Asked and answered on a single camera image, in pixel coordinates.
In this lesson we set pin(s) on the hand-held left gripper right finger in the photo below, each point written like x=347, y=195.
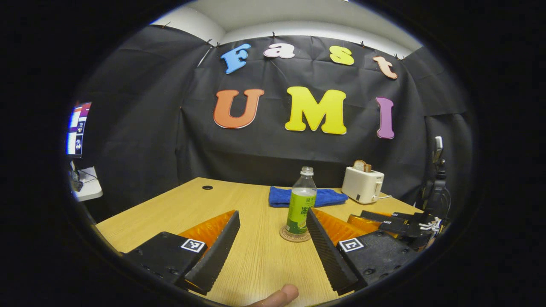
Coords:
x=328, y=256

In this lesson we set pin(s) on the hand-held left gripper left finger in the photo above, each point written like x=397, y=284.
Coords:
x=217, y=256

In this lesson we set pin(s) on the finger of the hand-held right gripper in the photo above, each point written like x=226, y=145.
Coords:
x=394, y=227
x=384, y=214

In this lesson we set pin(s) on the round woven coaster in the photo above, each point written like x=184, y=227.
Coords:
x=288, y=236

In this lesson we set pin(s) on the clear green label water bottle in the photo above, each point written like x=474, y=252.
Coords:
x=300, y=209

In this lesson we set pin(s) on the white toaster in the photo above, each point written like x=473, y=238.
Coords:
x=360, y=185

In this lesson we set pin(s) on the bread slice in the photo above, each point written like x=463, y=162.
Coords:
x=361, y=166

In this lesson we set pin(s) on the blue towel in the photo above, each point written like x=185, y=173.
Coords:
x=332, y=197

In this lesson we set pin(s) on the white desk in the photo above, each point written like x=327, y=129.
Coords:
x=91, y=187

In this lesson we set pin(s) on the computer monitor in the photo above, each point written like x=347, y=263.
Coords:
x=79, y=128

